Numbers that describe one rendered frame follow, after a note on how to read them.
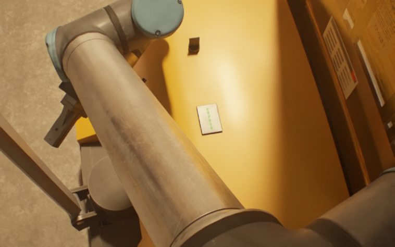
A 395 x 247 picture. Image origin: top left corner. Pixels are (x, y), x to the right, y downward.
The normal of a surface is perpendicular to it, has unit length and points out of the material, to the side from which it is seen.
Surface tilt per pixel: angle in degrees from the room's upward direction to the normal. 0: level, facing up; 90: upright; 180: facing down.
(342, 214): 57
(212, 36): 0
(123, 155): 49
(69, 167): 0
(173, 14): 35
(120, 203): 0
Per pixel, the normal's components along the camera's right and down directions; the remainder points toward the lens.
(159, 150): -0.15, -0.78
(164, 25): 0.38, 0.10
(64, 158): 0.03, -0.40
